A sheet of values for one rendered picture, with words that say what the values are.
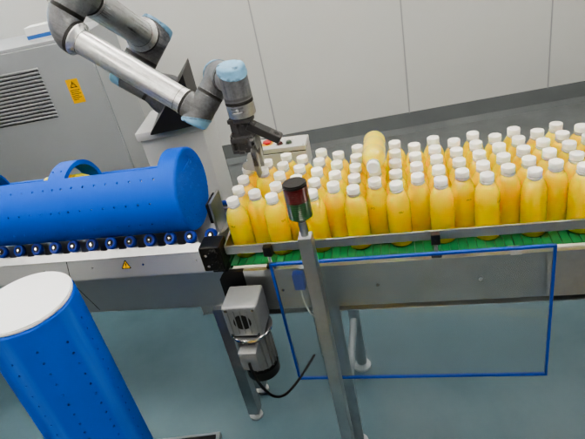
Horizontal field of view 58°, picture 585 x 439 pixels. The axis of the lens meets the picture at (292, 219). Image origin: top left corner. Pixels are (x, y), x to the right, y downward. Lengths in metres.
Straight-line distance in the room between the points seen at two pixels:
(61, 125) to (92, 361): 2.13
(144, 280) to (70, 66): 1.80
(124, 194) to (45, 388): 0.62
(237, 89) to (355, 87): 2.98
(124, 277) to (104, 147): 1.70
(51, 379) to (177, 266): 0.53
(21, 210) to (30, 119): 1.70
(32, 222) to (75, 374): 0.58
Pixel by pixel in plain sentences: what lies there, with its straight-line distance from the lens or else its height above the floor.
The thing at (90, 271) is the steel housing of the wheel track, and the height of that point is 0.87.
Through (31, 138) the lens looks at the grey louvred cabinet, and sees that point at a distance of 3.73.
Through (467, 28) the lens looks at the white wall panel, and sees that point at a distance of 4.65.
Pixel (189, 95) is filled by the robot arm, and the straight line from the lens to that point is 1.80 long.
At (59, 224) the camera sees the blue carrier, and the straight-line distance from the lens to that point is 1.96.
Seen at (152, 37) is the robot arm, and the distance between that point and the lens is 2.47.
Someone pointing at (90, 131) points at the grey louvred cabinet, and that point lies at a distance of 3.56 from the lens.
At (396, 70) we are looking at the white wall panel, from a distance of 4.60.
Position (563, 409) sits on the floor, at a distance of 2.42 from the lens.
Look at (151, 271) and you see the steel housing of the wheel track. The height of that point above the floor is 0.85.
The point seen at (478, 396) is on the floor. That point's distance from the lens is 2.41.
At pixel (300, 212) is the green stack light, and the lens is 1.34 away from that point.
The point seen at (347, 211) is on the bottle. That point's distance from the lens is 1.60.
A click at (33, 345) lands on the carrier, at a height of 0.98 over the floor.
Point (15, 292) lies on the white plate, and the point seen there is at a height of 1.04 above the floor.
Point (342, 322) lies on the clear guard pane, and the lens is 1.71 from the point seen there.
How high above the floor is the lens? 1.85
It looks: 30 degrees down
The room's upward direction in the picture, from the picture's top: 13 degrees counter-clockwise
